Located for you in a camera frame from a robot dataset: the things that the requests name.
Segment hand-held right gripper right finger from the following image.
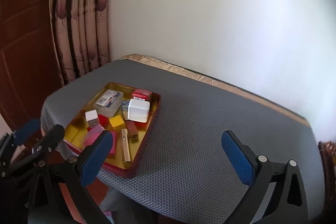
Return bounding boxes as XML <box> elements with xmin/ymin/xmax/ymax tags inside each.
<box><xmin>221</xmin><ymin>130</ymin><xmax>309</xmax><ymax>224</ymax></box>

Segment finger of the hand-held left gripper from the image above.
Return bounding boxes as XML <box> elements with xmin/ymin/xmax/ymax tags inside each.
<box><xmin>0</xmin><ymin>124</ymin><xmax>65</xmax><ymax>180</ymax></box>
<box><xmin>0</xmin><ymin>118</ymin><xmax>41</xmax><ymax>161</ymax></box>

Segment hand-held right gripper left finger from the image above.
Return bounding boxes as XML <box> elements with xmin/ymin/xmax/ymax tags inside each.
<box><xmin>28</xmin><ymin>130</ymin><xmax>114</xmax><ymax>224</ymax></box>

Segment pink block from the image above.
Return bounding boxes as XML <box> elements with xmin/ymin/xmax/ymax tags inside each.
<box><xmin>108</xmin><ymin>131</ymin><xmax>117</xmax><ymax>159</ymax></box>

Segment clear plastic box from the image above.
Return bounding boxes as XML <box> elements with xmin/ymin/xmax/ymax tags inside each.
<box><xmin>83</xmin><ymin>126</ymin><xmax>105</xmax><ymax>149</ymax></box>

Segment gold lipstick case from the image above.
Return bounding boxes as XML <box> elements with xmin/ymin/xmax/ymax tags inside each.
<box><xmin>120</xmin><ymin>128</ymin><xmax>131</xmax><ymax>163</ymax></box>

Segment red block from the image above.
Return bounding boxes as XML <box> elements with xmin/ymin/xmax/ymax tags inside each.
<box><xmin>98</xmin><ymin>114</ymin><xmax>113</xmax><ymax>126</ymax></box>

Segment yellow cube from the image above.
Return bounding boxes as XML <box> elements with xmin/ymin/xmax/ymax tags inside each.
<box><xmin>109</xmin><ymin>115</ymin><xmax>126</xmax><ymax>131</ymax></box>

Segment white box with chevron print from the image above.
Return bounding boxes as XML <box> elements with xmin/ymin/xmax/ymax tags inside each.
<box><xmin>85</xmin><ymin>110</ymin><xmax>100</xmax><ymax>128</ymax></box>

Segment maroon lip gloss gold cap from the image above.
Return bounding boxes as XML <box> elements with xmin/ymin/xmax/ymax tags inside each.
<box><xmin>125</xmin><ymin>121</ymin><xmax>139</xmax><ymax>141</ymax></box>

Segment dark red tin box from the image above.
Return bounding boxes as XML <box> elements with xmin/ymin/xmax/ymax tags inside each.
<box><xmin>63</xmin><ymin>82</ymin><xmax>161</xmax><ymax>179</ymax></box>

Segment clear card case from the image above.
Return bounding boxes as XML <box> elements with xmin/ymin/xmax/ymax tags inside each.
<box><xmin>95</xmin><ymin>89</ymin><xmax>124</xmax><ymax>115</ymax></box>

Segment white charger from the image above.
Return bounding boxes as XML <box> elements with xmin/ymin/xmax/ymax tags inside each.
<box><xmin>127</xmin><ymin>99</ymin><xmax>151</xmax><ymax>124</ymax></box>

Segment red carton with barcode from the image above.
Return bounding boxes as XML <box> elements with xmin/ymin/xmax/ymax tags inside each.
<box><xmin>132</xmin><ymin>89</ymin><xmax>153</xmax><ymax>102</ymax></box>

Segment grey mesh mat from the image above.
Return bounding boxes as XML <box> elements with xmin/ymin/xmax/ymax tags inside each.
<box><xmin>41</xmin><ymin>59</ymin><xmax>326</xmax><ymax>223</ymax></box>

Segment brown wooden door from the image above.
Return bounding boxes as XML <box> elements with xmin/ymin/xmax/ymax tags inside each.
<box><xmin>0</xmin><ymin>0</ymin><xmax>66</xmax><ymax>140</ymax></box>

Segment gold tablecloth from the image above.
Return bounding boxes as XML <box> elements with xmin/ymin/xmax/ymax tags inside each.
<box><xmin>119</xmin><ymin>54</ymin><xmax>311</xmax><ymax>127</ymax></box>

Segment beige patterned curtain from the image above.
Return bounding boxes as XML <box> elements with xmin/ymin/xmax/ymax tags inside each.
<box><xmin>49</xmin><ymin>0</ymin><xmax>114</xmax><ymax>86</ymax></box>

